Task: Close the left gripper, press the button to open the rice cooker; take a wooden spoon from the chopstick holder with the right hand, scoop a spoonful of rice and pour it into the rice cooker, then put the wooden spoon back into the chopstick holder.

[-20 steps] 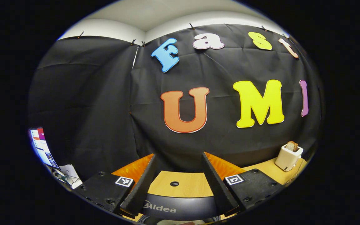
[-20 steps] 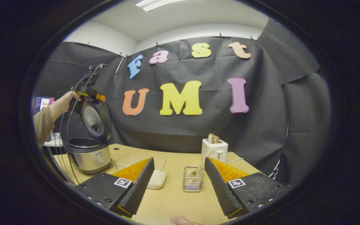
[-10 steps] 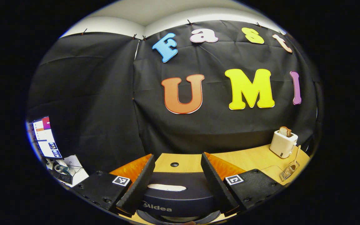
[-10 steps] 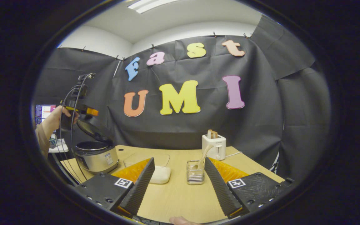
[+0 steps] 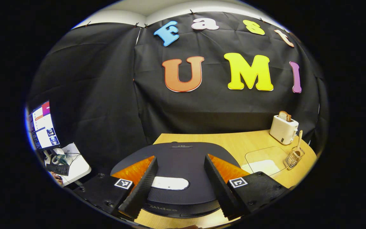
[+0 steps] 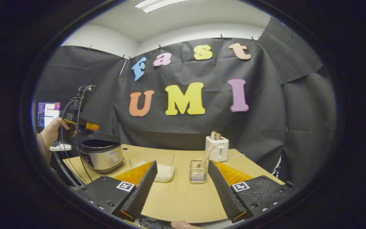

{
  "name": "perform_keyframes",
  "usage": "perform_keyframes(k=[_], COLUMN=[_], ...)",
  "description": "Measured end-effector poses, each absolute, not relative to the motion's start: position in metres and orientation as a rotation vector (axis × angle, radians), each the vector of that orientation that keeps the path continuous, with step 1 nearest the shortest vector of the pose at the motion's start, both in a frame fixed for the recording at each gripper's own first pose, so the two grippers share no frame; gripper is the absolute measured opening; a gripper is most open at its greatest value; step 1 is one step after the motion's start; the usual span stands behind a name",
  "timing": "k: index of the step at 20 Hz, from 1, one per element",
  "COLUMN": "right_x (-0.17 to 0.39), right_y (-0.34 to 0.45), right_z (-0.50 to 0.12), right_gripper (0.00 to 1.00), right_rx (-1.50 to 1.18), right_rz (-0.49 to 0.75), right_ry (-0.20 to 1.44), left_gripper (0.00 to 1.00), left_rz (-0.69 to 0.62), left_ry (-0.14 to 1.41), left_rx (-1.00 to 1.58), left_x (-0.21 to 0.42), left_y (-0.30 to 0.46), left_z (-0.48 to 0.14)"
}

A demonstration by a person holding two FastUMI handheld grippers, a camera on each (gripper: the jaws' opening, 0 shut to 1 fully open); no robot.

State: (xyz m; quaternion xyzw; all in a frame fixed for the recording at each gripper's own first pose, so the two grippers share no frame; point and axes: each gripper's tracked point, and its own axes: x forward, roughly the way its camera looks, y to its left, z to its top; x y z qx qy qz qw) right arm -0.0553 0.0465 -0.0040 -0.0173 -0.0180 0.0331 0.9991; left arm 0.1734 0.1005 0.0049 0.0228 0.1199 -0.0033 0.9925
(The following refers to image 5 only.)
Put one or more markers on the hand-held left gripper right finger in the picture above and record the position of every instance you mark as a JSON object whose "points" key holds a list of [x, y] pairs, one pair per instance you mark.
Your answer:
{"points": [[221, 190]]}

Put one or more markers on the small white side table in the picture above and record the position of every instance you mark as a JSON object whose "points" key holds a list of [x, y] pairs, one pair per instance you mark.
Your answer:
{"points": [[78, 167]]}

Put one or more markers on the clear plastic container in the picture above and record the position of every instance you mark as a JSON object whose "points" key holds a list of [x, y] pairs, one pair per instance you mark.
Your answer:
{"points": [[265, 154]]}

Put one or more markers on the black keyboard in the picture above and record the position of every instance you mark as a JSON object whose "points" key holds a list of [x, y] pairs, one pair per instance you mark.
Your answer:
{"points": [[57, 169]]}

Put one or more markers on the white tape roll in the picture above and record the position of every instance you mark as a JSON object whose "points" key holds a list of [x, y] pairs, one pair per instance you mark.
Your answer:
{"points": [[56, 159]]}

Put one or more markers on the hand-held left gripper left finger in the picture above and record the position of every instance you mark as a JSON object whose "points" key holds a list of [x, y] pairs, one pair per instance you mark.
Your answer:
{"points": [[138, 190]]}

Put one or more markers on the computer monitor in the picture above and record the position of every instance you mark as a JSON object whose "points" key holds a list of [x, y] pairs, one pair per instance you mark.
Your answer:
{"points": [[44, 127]]}

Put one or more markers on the toast bread slice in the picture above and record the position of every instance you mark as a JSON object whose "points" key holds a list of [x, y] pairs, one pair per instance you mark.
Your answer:
{"points": [[284, 116]]}

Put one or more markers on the black backdrop cloth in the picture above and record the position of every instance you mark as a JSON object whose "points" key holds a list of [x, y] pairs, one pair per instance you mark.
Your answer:
{"points": [[202, 105]]}

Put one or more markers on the silver black rice cooker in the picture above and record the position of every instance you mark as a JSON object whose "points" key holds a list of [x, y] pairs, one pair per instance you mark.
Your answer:
{"points": [[179, 159]]}

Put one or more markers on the wooden spoon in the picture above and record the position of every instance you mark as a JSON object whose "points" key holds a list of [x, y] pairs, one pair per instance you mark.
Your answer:
{"points": [[299, 143]]}

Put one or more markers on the white toaster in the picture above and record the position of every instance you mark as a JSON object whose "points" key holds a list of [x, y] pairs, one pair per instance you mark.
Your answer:
{"points": [[283, 130]]}

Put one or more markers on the clear chopstick holder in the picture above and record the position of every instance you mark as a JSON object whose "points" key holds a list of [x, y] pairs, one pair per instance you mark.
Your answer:
{"points": [[294, 159]]}

